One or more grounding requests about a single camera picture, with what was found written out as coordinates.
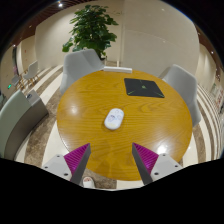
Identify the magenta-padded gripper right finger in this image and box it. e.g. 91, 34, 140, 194
131, 142, 184, 186

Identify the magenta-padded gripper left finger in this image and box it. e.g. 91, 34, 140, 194
42, 143, 92, 186

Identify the white cartoon-print computer mouse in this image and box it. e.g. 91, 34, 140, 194
103, 107, 125, 131

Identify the black square mouse pad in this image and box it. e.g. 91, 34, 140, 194
123, 77, 166, 99

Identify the grey shell chair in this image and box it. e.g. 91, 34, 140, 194
158, 63, 203, 128
59, 48, 106, 96

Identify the group of grey chairs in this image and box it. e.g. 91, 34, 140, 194
11, 59, 39, 88

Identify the white power strip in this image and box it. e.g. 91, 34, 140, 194
103, 65, 133, 74

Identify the large green potted plant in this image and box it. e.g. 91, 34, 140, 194
61, 3, 119, 61

